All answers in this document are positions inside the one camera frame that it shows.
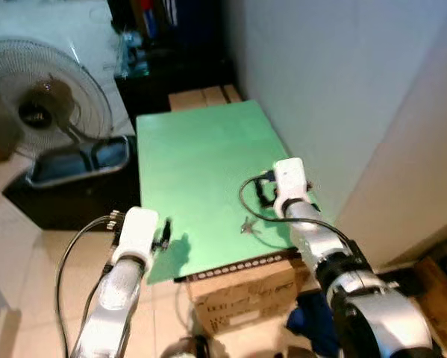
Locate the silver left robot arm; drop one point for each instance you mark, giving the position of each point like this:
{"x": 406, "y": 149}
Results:
{"x": 115, "y": 298}

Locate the blue cloth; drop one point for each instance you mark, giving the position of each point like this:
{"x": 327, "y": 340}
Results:
{"x": 316, "y": 324}

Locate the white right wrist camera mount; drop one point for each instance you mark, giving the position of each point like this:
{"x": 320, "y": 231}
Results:
{"x": 290, "y": 183}

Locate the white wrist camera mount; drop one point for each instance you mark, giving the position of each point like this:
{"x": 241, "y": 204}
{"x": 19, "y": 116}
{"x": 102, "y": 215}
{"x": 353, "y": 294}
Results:
{"x": 290, "y": 183}
{"x": 137, "y": 233}

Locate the flat brown cardboard box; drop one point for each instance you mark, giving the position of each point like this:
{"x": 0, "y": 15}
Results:
{"x": 204, "y": 97}

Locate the black storage bin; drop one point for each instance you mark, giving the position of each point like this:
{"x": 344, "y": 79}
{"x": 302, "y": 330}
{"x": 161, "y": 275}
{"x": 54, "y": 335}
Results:
{"x": 66, "y": 205}

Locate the green board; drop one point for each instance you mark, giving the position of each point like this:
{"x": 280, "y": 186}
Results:
{"x": 201, "y": 171}

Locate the black cabinet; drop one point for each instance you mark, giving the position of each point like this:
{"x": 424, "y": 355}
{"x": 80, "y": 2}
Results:
{"x": 186, "y": 67}

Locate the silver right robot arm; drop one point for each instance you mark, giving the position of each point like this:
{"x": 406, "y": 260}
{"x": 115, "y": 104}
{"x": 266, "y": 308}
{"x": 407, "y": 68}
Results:
{"x": 380, "y": 321}

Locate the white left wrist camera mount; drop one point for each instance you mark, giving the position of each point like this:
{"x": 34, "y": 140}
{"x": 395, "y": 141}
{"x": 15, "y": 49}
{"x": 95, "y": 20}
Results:
{"x": 137, "y": 233}

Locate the brown wooden box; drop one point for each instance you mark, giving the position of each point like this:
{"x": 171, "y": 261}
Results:
{"x": 439, "y": 298}

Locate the grey standing fan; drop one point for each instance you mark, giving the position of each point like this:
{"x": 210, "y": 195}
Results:
{"x": 44, "y": 104}

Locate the black laser toner box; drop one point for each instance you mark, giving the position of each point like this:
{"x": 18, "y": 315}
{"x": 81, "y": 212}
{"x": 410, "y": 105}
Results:
{"x": 402, "y": 282}

